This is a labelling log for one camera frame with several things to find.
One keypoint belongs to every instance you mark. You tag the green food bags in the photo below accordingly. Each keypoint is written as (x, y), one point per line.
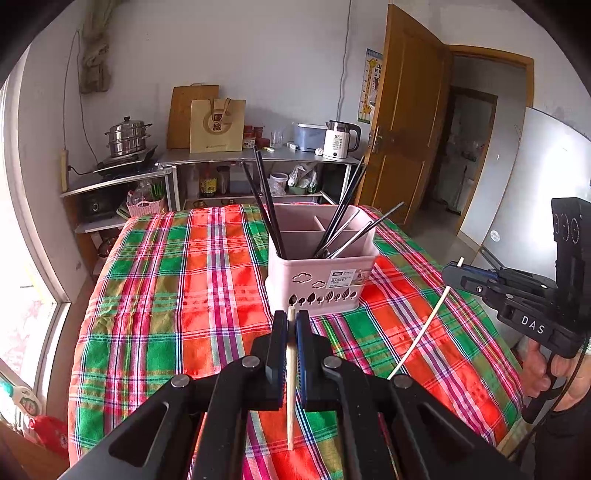
(302, 180)

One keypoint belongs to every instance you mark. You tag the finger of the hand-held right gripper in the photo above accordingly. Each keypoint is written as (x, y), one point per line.
(482, 272)
(466, 281)

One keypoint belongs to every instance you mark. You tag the wooden door frame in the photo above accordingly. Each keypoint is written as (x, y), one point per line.
(489, 53)

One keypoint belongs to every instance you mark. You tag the black induction stove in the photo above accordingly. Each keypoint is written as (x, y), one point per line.
(124, 164)

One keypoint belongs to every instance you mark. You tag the wooden door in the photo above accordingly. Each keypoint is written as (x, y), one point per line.
(406, 115)

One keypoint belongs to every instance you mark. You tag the tan paper bag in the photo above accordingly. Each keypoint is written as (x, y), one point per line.
(217, 134)

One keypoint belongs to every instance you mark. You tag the dark sauce bottle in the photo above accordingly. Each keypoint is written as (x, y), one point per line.
(207, 184)

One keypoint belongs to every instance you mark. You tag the white electric kettle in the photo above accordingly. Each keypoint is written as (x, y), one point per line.
(334, 143)

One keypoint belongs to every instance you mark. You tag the low metal cabinet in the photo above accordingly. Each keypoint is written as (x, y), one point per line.
(92, 185)

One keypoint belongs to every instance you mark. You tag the grey refrigerator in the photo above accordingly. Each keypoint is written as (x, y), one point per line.
(531, 184)

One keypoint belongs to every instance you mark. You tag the glass cup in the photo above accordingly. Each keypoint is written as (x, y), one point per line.
(277, 139)

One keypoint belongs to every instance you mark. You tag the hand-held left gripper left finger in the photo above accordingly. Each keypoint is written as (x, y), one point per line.
(277, 350)

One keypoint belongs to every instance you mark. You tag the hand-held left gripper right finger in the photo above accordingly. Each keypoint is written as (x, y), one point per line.
(301, 350)

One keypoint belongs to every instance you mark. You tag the giraffe wall poster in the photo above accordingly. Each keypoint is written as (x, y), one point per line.
(369, 87)

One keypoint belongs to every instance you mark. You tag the red jars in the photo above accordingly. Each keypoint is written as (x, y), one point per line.
(253, 136)

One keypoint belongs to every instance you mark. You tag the pink chopstick basket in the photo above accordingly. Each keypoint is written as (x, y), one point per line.
(295, 281)

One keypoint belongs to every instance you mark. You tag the hanging grey cloth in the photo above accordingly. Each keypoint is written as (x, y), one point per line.
(94, 69)

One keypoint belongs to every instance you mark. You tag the person's right forearm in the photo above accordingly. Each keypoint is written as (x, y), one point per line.
(568, 447)

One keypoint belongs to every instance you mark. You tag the small pink storage basket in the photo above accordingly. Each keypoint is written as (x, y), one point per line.
(145, 208)

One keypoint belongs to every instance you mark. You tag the stainless steel steamer pot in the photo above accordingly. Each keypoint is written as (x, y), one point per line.
(127, 138)

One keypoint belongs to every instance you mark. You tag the red plastic bag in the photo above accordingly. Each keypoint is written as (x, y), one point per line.
(48, 436)

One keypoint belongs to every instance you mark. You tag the person's right hand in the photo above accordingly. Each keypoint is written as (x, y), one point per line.
(535, 369)

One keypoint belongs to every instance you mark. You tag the plaid tablecloth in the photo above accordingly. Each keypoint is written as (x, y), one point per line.
(161, 300)

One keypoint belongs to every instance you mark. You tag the wooden cutting board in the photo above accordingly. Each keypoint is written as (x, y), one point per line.
(182, 115)

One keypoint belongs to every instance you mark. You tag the wooden chopstick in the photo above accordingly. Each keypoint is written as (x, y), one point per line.
(425, 327)
(291, 369)

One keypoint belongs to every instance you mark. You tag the clear container blue lid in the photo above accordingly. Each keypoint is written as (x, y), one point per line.
(309, 138)

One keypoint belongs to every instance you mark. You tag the white cup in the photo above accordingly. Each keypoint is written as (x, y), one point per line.
(278, 182)

